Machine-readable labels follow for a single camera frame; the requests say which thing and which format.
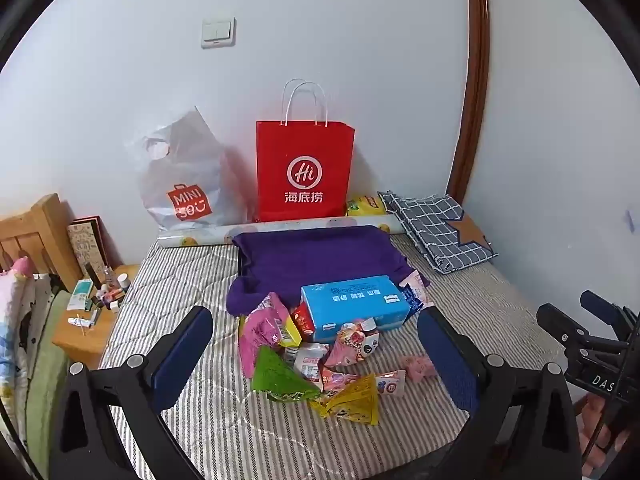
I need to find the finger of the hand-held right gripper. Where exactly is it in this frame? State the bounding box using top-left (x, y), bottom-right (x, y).
top-left (536, 302), bottom-right (628, 361)
top-left (580, 290), bottom-right (640, 330)

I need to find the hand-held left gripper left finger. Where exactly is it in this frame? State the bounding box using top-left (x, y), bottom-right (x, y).
top-left (50, 305), bottom-right (216, 480)

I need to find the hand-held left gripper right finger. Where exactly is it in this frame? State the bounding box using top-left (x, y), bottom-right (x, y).
top-left (417, 306), bottom-right (586, 480)

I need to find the small pink candy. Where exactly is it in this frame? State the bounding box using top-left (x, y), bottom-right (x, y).
top-left (402, 355), bottom-right (433, 383)

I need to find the white blue snack packet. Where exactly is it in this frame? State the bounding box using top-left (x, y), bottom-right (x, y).
top-left (400, 270), bottom-right (436, 321)

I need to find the large pink snack packet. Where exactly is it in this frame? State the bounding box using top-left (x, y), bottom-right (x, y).
top-left (239, 292), bottom-right (301, 376)

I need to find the green triangular snack packet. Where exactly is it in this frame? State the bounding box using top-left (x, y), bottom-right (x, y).
top-left (251, 345), bottom-right (321, 403)

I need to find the round pink snack packet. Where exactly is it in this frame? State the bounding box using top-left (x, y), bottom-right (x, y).
top-left (325, 320), bottom-right (383, 368)

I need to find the small yellow snack packet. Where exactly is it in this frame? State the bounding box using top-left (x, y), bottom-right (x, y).
top-left (277, 317), bottom-right (303, 348)

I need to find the yellow triangular snack packet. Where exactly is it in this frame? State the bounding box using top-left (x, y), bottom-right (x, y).
top-left (309, 374), bottom-right (381, 426)

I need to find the red snack packet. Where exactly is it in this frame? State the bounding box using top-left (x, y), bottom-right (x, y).
top-left (290, 302), bottom-right (317, 343)

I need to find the purple towel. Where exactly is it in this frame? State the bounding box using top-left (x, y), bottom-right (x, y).
top-left (226, 225), bottom-right (431, 318)

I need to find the person's right hand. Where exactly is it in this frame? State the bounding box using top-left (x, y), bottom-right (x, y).
top-left (575, 392), bottom-right (633, 480)

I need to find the striped mattress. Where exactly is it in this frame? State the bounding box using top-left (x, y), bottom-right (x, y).
top-left (97, 240), bottom-right (566, 480)

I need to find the wooden nightstand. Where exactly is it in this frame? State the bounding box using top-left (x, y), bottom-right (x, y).
top-left (52, 264), bottom-right (141, 371)

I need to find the blue tissue pack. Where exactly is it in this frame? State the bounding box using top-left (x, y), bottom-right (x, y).
top-left (300, 274), bottom-right (412, 345)

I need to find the white green tube box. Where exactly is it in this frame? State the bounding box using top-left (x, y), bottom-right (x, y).
top-left (67, 280), bottom-right (96, 311)

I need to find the white printed paper roll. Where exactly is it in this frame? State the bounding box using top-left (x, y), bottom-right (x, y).
top-left (157, 212), bottom-right (403, 250)

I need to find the checked blue cloth with star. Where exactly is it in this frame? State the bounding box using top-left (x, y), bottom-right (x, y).
top-left (377, 190), bottom-right (498, 276)

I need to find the green bed sheet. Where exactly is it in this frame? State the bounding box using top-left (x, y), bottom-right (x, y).
top-left (25, 290), bottom-right (71, 466)

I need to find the patterned notebook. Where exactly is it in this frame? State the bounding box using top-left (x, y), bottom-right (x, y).
top-left (66, 216), bottom-right (113, 281)

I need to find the yellow green snack bag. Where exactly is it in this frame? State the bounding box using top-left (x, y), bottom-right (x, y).
top-left (346, 195), bottom-right (388, 217)

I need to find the white plastic shopping bag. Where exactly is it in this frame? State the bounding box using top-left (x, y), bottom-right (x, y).
top-left (125, 107), bottom-right (258, 228)

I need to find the wooden headboard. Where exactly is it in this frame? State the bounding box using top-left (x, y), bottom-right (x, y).
top-left (0, 192), bottom-right (83, 291)

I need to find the red paper carrier bag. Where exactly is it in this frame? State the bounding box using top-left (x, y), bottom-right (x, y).
top-left (256, 79), bottom-right (356, 223)

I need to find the brown wooden door frame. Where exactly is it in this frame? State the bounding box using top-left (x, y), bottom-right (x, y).
top-left (446, 0), bottom-right (491, 206)

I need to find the white wall switch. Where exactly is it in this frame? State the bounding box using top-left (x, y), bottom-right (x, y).
top-left (201, 17), bottom-right (237, 50)

